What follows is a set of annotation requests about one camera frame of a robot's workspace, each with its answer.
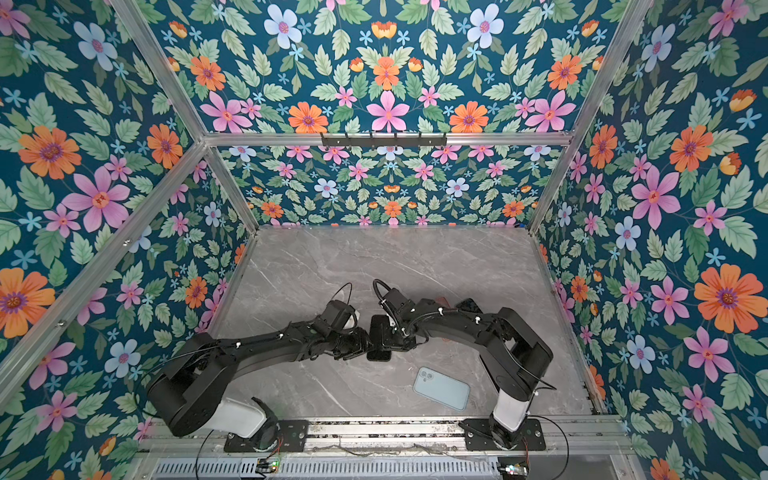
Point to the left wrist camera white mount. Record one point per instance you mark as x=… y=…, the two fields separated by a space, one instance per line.
x=352 y=321

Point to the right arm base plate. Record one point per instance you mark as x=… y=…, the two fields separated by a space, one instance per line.
x=482 y=434

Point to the black hook rail bracket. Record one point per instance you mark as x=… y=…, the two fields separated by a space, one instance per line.
x=371 y=140

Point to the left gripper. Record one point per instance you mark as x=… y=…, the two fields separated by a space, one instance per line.
x=362 y=345

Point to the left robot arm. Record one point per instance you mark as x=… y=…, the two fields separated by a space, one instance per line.
x=188 y=392

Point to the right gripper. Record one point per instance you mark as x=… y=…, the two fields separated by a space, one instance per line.
x=387 y=343

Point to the white vented cable duct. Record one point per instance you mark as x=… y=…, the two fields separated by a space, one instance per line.
x=327 y=468

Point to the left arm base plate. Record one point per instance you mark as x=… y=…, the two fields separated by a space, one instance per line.
x=276 y=436

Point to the aluminium front rail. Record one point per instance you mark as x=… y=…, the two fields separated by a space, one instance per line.
x=453 y=436

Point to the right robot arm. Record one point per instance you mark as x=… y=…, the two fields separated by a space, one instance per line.
x=514 y=356

